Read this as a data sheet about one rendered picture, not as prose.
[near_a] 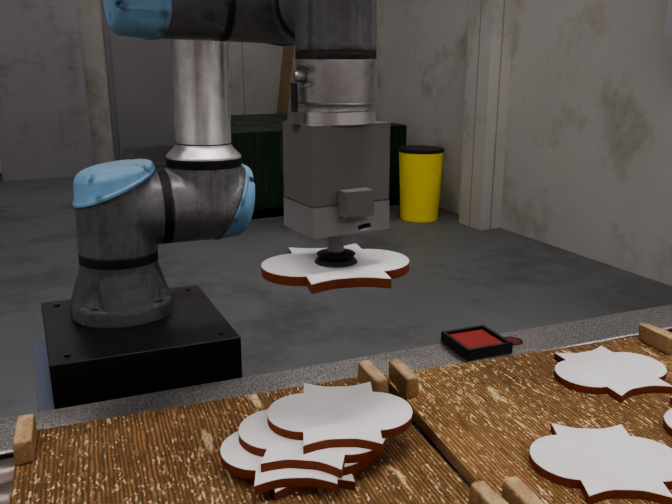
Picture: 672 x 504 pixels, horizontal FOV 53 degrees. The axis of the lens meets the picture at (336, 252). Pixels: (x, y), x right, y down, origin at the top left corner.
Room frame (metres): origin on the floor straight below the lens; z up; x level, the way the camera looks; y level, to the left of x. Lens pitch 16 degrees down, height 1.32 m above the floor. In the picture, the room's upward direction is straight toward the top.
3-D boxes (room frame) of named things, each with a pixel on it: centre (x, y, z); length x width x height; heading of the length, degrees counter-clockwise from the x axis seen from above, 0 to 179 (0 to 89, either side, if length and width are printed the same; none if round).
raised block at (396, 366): (0.76, -0.08, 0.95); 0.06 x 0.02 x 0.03; 18
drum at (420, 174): (5.79, -0.73, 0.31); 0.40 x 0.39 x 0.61; 25
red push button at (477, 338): (0.93, -0.21, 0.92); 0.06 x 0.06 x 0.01; 22
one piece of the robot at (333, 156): (0.64, 0.00, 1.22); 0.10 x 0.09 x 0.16; 29
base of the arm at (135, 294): (1.00, 0.33, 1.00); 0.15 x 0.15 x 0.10
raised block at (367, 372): (0.76, -0.04, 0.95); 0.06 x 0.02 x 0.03; 20
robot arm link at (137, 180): (1.00, 0.32, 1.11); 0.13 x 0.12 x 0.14; 117
